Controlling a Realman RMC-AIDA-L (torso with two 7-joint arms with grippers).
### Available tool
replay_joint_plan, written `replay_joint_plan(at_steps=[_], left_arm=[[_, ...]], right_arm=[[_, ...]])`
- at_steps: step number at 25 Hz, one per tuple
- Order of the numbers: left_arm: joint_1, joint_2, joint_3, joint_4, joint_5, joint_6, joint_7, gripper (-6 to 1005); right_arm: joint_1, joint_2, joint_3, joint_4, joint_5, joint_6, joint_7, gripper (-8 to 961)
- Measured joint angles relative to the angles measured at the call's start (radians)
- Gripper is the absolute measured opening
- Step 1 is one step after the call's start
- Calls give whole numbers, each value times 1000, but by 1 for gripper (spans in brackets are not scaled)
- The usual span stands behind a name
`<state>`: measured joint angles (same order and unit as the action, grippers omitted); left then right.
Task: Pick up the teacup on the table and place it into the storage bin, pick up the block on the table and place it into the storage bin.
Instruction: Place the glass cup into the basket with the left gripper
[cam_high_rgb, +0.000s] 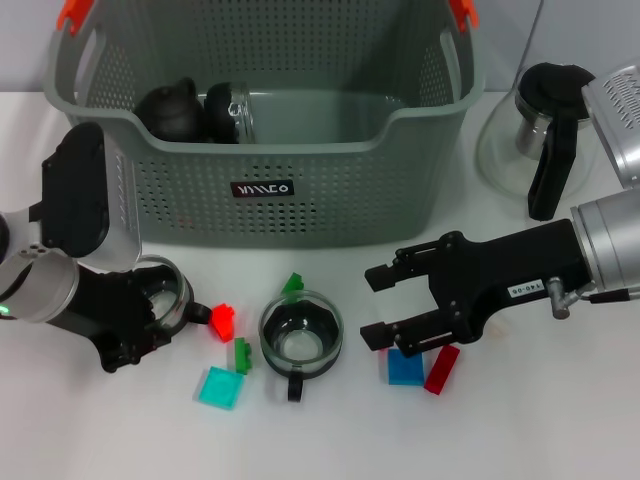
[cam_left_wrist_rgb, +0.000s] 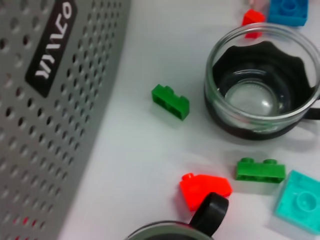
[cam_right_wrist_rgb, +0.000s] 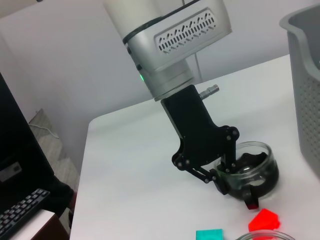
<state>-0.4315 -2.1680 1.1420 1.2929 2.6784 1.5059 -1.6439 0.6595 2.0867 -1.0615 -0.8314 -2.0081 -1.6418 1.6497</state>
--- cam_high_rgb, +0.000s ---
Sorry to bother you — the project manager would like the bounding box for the dark red long brick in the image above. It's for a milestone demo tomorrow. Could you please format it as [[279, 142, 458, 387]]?
[[423, 344, 461, 396]]

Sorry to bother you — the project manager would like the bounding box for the glass teapot black lid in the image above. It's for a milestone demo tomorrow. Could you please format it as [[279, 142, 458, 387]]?
[[474, 62, 601, 222]]

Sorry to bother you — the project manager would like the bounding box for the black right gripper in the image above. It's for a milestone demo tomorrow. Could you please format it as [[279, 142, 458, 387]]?
[[359, 218, 596, 357]]

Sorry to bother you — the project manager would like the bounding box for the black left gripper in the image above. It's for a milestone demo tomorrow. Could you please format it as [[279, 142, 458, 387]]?
[[47, 262, 175, 374]]

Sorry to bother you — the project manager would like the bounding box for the glass teacup black holder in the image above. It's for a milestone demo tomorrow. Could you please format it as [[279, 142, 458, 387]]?
[[258, 289, 346, 404], [203, 82, 256, 145], [134, 254, 211, 346]]

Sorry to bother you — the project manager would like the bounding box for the green toy brick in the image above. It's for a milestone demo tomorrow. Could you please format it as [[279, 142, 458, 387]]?
[[233, 337, 255, 375], [278, 272, 307, 307]]

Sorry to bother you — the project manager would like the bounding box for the orange basket handle clip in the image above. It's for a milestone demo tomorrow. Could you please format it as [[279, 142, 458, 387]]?
[[56, 0, 96, 35], [448, 0, 480, 34]]

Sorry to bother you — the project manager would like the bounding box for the grey perforated storage basket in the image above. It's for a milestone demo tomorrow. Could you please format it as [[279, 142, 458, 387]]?
[[42, 0, 487, 250]]

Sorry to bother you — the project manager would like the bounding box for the dark clay teapot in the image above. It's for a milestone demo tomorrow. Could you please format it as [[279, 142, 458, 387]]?
[[133, 77, 206, 143]]

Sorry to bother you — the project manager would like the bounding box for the teal square toy plate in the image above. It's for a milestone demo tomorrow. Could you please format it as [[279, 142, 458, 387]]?
[[193, 366, 246, 412]]

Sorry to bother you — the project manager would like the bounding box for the red sloped toy brick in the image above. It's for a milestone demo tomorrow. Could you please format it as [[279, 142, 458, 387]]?
[[208, 303, 237, 344]]

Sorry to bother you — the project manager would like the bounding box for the thin grey wall cable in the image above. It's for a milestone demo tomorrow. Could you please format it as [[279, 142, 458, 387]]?
[[517, 0, 546, 69]]

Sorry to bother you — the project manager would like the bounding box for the blue square toy plate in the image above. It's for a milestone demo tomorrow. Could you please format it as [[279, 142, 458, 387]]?
[[387, 348, 426, 387]]

